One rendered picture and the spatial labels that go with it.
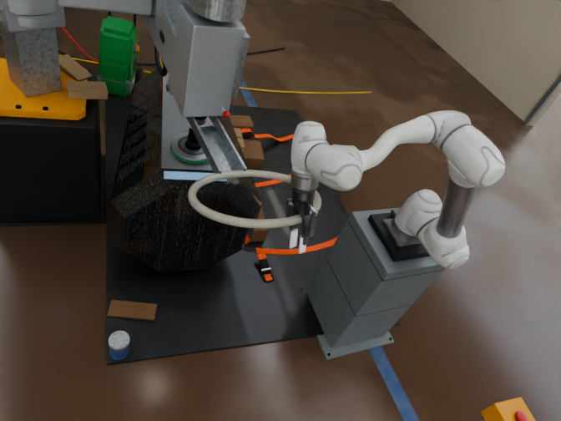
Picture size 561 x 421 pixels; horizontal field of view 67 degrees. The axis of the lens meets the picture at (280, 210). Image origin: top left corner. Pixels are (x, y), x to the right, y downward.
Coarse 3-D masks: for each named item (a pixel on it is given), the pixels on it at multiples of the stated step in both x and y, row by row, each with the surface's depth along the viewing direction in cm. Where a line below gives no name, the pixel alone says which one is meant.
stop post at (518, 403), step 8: (512, 400) 137; (520, 400) 138; (488, 408) 137; (496, 408) 134; (504, 408) 134; (512, 408) 135; (520, 408) 136; (488, 416) 137; (496, 416) 134; (504, 416) 132; (512, 416) 133; (528, 416) 134
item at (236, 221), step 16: (208, 176) 166; (224, 176) 172; (240, 176) 176; (256, 176) 177; (272, 176) 176; (288, 176) 174; (192, 192) 151; (208, 208) 140; (240, 224) 135; (256, 224) 135; (272, 224) 136; (288, 224) 138
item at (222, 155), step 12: (192, 120) 190; (216, 120) 194; (204, 132) 192; (216, 132) 195; (204, 144) 181; (216, 144) 188; (228, 144) 186; (216, 156) 182; (228, 156) 184; (216, 168) 172; (228, 168) 179; (240, 168) 178
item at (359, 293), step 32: (352, 224) 223; (352, 256) 225; (384, 256) 207; (320, 288) 260; (352, 288) 228; (384, 288) 212; (416, 288) 227; (320, 320) 263; (352, 320) 230; (384, 320) 247; (352, 352) 256
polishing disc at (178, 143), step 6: (174, 138) 214; (180, 138) 216; (186, 138) 217; (174, 144) 211; (180, 144) 212; (174, 150) 208; (180, 150) 209; (186, 150) 210; (192, 150) 211; (198, 150) 212; (180, 156) 207; (186, 156) 207; (192, 156) 208; (198, 156) 209; (204, 156) 211
